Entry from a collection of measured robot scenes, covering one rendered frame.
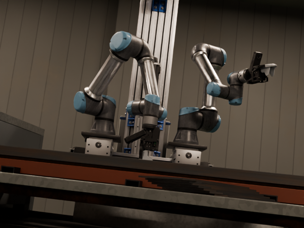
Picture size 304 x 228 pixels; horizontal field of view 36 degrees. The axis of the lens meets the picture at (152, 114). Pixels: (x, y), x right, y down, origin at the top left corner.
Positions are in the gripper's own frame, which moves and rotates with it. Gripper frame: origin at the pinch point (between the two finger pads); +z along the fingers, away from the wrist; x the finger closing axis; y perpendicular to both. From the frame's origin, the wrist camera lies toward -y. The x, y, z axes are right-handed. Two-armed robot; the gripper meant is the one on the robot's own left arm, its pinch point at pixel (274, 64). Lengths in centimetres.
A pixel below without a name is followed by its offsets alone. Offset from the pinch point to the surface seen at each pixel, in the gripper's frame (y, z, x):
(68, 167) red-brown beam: 51, 17, 115
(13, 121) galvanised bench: 27, -72, 115
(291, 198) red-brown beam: 61, 63, 55
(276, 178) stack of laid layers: 55, 60, 58
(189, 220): 78, -21, 39
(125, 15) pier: -123, -308, -62
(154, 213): 75, -32, 53
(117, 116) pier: -3, -305, -50
